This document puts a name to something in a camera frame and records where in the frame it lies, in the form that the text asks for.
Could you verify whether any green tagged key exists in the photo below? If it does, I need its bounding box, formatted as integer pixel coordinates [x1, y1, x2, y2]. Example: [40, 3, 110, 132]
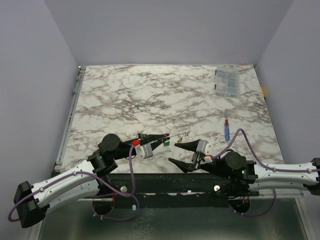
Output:
[163, 140, 170, 147]

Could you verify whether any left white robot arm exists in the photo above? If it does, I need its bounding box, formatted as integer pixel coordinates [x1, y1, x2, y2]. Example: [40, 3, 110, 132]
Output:
[7, 133, 170, 229]

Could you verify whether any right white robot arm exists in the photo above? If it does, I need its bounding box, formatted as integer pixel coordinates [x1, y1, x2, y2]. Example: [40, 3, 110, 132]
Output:
[169, 139, 320, 196]

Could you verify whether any blue red screwdriver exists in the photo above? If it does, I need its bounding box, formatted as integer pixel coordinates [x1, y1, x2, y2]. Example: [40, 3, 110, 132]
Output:
[224, 109, 230, 142]

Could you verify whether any clear plastic organizer box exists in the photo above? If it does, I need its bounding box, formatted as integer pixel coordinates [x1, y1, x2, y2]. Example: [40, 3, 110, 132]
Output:
[214, 66, 240, 98]

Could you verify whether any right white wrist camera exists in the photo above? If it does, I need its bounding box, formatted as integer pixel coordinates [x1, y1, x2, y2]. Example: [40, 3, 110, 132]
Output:
[195, 139, 213, 163]

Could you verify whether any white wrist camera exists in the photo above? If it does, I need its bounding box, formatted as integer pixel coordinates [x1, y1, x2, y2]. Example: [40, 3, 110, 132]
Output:
[132, 140, 153, 159]
[195, 139, 213, 163]

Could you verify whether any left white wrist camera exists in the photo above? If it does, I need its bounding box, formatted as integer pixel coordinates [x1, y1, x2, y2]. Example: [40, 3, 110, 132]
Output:
[132, 140, 153, 159]

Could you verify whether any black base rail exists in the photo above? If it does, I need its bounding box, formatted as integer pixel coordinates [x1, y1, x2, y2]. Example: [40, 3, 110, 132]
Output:
[93, 173, 259, 211]

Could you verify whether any aluminium side rail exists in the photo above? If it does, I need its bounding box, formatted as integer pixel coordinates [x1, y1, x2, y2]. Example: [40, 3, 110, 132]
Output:
[53, 66, 87, 172]

